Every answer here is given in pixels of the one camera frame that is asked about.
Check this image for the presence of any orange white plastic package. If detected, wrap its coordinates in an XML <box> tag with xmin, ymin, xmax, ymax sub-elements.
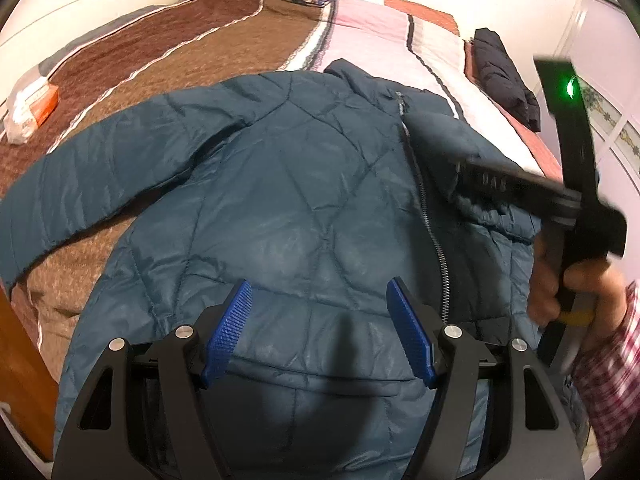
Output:
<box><xmin>3</xmin><ymin>66</ymin><xmax>60</xmax><ymax>145</ymax></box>

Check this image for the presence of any striped brown pink bed blanket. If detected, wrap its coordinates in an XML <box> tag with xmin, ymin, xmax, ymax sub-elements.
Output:
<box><xmin>1</xmin><ymin>0</ymin><xmax>559</xmax><ymax>382</ymax></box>

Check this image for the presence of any red plaid sleeve forearm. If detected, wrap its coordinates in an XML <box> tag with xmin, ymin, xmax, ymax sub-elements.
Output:
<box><xmin>573</xmin><ymin>281</ymin><xmax>640</xmax><ymax>462</ymax></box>

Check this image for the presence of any white panelled wardrobe door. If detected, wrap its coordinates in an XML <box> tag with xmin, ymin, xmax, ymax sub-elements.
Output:
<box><xmin>541</xmin><ymin>0</ymin><xmax>640</xmax><ymax>221</ymax></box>

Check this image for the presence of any person's right hand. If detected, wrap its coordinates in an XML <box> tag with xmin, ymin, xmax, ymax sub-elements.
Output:
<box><xmin>527</xmin><ymin>233</ymin><xmax>628</xmax><ymax>353</ymax></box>

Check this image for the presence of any folded black garment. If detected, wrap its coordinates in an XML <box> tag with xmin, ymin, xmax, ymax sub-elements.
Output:
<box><xmin>472</xmin><ymin>27</ymin><xmax>540</xmax><ymax>132</ymax></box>

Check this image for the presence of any teal quilted puffer jacket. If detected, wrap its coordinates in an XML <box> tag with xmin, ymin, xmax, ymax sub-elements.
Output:
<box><xmin>1</xmin><ymin>60</ymin><xmax>554</xmax><ymax>479</ymax></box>

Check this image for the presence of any brown wooden bed frame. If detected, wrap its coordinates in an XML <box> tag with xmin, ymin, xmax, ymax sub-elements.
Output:
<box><xmin>1</xmin><ymin>292</ymin><xmax>58</xmax><ymax>462</ymax></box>

